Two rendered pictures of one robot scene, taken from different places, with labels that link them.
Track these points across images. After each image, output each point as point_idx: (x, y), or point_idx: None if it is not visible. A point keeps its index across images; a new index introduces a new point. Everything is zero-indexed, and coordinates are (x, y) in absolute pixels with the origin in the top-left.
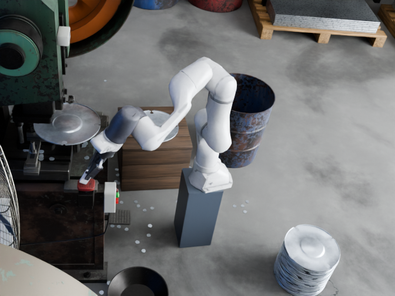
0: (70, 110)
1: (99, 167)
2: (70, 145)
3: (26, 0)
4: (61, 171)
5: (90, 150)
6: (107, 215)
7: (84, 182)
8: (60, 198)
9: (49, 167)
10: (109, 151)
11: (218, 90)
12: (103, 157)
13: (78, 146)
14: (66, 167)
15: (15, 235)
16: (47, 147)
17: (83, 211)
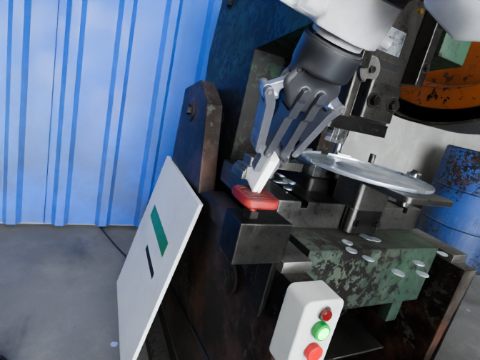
0: (392, 174)
1: (263, 83)
2: (338, 203)
3: None
4: (271, 194)
5: (369, 246)
6: None
7: (251, 183)
8: None
9: (268, 186)
10: (306, 10)
11: None
12: (293, 60)
13: (351, 216)
14: (286, 198)
15: (190, 293)
16: (302, 180)
17: (251, 316)
